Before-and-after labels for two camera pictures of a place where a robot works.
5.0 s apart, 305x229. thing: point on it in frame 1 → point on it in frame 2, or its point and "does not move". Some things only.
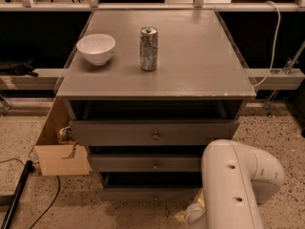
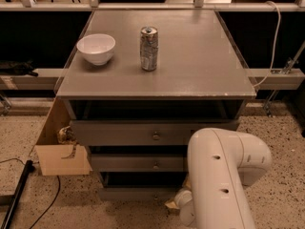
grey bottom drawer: x=151 y=186 does not move
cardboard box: x=60 y=159 does not move
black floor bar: x=29 y=168 does not move
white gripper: x=193 y=214 → x=182 y=197
